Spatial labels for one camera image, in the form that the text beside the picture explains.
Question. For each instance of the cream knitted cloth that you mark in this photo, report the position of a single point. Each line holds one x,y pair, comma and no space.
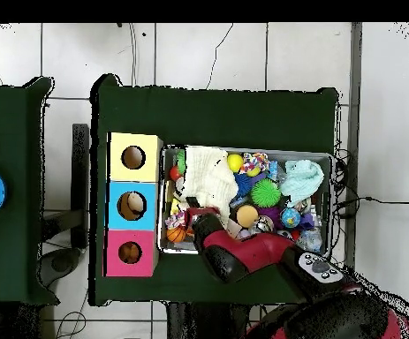
207,176

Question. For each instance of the tan plush toy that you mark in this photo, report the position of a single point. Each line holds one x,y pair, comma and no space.
130,252

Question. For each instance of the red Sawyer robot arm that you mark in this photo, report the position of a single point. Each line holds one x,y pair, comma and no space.
253,250

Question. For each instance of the wooden box with three holes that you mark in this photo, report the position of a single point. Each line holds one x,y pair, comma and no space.
145,212

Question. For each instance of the clear mesh bin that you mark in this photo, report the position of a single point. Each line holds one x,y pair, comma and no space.
296,154

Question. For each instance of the yellow ball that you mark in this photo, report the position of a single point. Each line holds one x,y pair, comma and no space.
235,162

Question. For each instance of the green spiky toy with eyes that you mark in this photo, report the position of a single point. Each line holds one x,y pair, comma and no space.
265,193

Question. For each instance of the purple bumpy ball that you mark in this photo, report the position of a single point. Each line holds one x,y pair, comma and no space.
269,213

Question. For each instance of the colourful patterned cloth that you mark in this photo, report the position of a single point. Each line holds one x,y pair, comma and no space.
255,162

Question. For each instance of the small globe ball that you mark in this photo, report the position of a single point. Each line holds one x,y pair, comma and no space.
290,218

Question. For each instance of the dark green table cloth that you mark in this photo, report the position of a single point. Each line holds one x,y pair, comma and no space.
207,116
16,212

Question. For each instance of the silver drink can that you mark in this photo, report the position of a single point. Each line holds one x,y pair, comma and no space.
301,206

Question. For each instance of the light blue cloth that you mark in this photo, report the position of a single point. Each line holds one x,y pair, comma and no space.
301,178

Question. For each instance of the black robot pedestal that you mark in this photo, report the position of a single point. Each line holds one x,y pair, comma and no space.
207,325

